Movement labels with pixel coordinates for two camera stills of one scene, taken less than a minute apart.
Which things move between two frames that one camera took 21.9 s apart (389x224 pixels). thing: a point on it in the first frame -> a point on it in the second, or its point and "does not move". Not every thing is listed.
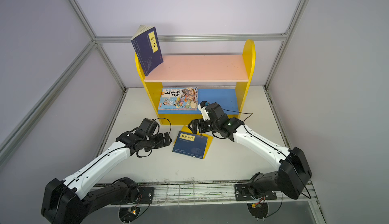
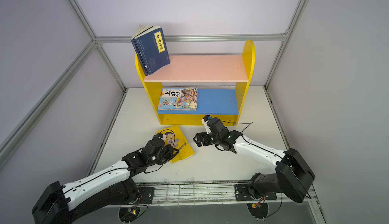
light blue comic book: (185, 98) does not move
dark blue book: (190, 144) -> (152, 46)
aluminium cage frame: (170, 193) does not move
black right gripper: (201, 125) -> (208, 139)
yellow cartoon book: (186, 129) -> (174, 137)
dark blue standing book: (145, 43) does not move
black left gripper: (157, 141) -> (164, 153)
